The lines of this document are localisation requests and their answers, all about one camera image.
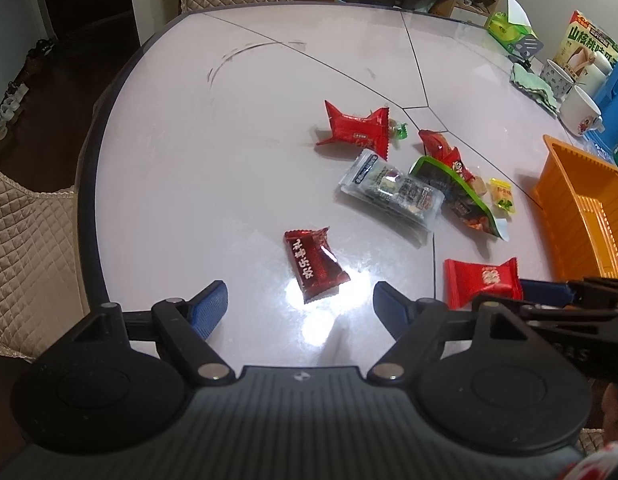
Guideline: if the bright red snack packet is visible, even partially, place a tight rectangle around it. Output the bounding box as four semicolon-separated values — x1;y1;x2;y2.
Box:
443;258;524;310

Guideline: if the dark red candy packet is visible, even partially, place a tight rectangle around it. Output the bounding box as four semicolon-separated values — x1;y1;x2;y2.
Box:
283;228;350;302

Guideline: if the small yellow candy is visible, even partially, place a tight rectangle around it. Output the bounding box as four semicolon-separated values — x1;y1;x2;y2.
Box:
489;178;516;214

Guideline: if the green edged snack bag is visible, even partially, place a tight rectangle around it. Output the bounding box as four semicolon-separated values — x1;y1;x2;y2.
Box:
409;156;510;242

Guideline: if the silver clear snack bag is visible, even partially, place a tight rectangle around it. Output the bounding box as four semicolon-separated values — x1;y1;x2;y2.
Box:
338;148;445;232

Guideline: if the red spicy snack packet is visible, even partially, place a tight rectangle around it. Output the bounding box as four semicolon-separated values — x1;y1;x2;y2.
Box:
419;130;475;183

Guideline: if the large red snack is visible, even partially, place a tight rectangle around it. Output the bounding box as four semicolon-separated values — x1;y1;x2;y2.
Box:
315;101;389;160

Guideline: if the person right hand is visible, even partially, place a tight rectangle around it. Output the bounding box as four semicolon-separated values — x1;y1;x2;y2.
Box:
602;384;618;443

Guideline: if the orange plastic tray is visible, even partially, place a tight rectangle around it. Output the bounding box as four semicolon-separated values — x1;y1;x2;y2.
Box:
532;134;618;281

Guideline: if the quilted beige chair near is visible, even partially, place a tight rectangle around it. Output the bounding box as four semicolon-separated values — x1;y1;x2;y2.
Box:
0;172;89;361

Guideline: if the white mug red print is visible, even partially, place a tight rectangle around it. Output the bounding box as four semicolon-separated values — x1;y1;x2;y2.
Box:
558;86;604;136

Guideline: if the green wrapped candy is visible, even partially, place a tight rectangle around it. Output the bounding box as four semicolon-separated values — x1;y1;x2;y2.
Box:
388;119;408;141

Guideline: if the blue thermos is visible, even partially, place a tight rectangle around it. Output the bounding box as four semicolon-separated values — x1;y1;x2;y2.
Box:
586;62;618;155

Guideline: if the green cloth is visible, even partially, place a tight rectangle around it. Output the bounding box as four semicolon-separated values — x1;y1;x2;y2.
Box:
510;63;558;116

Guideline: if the patterned white mug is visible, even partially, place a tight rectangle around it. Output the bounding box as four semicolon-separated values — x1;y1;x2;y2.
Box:
540;60;574;102

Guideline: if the walnut drink box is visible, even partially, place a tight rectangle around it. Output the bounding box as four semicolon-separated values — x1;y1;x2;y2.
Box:
552;10;618;80

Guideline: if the green tissue pack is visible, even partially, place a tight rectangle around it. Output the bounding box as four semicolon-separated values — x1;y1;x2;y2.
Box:
486;0;538;53

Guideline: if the white cabinet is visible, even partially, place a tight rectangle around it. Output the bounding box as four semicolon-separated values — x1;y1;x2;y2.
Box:
0;0;47;103

